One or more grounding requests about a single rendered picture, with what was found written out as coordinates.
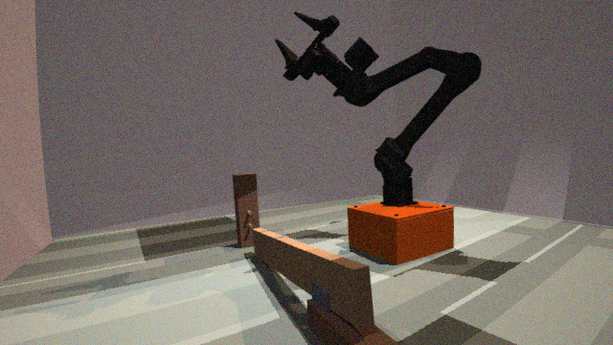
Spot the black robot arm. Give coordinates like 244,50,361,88
297,37,482,207

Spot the long brown wooden beam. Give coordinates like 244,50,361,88
252,228,375,329

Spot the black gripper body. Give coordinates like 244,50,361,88
283,15,340,81

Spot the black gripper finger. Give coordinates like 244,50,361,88
275,39,298,70
294,12,326,31

